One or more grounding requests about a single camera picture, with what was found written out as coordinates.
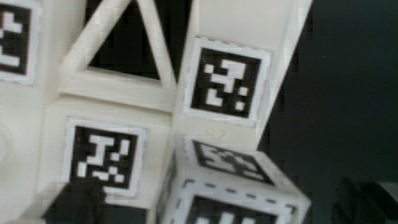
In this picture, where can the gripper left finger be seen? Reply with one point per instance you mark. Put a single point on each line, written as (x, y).
(75, 207)

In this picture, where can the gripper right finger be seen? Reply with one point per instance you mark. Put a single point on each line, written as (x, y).
(366, 205)

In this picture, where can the white tagged cube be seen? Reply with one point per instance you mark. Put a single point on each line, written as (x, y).
(226, 187)

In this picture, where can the white chair back frame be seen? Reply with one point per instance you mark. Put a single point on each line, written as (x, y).
(128, 71)

